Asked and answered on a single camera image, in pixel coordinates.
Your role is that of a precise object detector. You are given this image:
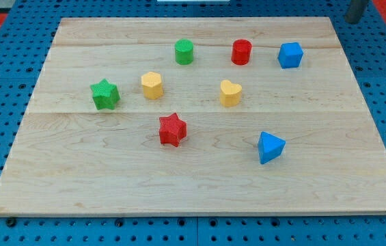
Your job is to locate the yellow hexagon block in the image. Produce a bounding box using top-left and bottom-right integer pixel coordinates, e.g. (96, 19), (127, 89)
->
(141, 72), (163, 100)

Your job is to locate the wooden board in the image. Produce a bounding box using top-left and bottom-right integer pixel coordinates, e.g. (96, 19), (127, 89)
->
(0, 17), (386, 217)

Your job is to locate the red star block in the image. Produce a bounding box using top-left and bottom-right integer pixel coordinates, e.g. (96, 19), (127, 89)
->
(158, 113), (187, 147)

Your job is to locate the yellow heart block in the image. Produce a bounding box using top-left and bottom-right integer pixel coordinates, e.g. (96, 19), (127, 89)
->
(219, 80), (243, 107)

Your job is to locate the green cylinder block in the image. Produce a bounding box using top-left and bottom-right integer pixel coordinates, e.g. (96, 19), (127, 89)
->
(174, 39), (194, 65)

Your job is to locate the blue triangle block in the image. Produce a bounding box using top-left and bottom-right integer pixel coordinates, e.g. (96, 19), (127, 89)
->
(258, 131), (286, 165)

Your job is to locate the red cylinder block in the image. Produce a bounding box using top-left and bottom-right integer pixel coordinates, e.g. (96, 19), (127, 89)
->
(231, 39), (252, 66)

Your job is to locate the green star block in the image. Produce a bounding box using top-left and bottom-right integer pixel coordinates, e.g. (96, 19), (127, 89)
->
(90, 79), (120, 110)

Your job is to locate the blue cube block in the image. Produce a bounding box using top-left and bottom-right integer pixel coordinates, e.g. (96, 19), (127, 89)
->
(278, 42), (303, 69)

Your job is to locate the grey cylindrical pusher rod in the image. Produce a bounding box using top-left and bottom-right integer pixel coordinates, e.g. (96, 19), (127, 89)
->
(344, 0), (369, 25)

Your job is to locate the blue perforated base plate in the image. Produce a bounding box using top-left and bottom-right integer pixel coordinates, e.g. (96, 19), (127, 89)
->
(0, 1), (386, 245)

